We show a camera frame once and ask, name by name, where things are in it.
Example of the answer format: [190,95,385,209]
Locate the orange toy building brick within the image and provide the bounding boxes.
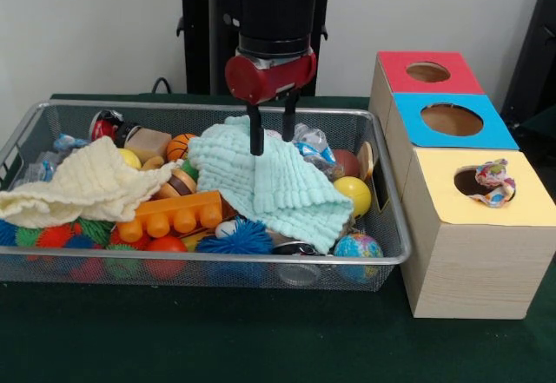
[116,189,225,244]

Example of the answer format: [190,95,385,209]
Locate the blue spiky rubber ball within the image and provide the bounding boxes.
[195,218,275,255]

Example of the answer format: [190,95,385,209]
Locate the crushed red soda can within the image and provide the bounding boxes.
[89,109,126,142]

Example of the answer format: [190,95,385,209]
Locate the globe print ball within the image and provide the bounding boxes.
[333,232,385,283]

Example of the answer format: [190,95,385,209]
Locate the wooden box with three holes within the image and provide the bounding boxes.
[367,50,556,320]

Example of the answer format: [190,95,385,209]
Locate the colourful patterned cloth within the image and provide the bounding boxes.
[467,158,518,208]

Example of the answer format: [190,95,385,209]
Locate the orange red ball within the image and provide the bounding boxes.
[143,235,189,281]

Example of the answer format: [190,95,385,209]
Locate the yellow plastic ball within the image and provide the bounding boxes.
[333,176,374,219]

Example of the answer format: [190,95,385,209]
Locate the black cable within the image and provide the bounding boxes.
[150,76,175,95]

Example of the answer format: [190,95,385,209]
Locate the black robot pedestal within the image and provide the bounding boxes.
[167,0,351,96]

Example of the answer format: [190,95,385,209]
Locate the cream waffle cloth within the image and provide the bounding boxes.
[0,135,183,230]

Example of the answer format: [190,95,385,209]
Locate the mini basketball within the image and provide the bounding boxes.
[166,133,197,162]

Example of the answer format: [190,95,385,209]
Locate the dark green tablecloth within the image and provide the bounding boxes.
[0,92,556,383]

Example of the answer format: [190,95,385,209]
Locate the shallow metal mesh bin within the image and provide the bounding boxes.
[0,99,413,292]

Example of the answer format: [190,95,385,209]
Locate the black upright panel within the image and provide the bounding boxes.
[499,0,556,130]

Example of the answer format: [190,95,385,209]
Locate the crushed bottle with blue label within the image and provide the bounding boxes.
[291,122,344,180]

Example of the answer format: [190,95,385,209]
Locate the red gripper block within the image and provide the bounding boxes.
[224,51,318,157]

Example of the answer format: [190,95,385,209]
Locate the mint waffle cloth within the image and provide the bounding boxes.
[187,115,354,255]

